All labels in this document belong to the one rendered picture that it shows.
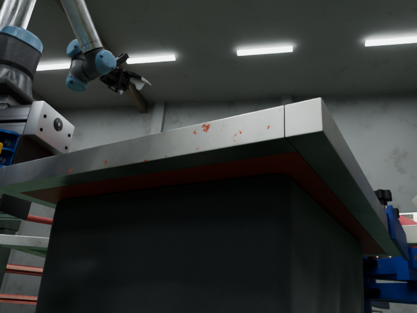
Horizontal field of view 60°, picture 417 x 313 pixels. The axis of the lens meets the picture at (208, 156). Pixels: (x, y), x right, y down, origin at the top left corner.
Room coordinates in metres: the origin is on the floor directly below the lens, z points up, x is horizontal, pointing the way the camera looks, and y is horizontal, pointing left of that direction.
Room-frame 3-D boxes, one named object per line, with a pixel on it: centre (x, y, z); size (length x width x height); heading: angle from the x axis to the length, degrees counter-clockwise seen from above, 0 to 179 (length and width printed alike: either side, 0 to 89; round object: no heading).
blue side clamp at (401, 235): (0.84, -0.44, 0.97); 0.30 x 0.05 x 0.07; 147
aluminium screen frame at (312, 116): (0.79, -0.08, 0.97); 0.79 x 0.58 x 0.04; 147
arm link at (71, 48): (1.16, 0.52, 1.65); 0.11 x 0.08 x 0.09; 142
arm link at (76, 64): (1.15, 0.50, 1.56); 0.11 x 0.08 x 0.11; 52
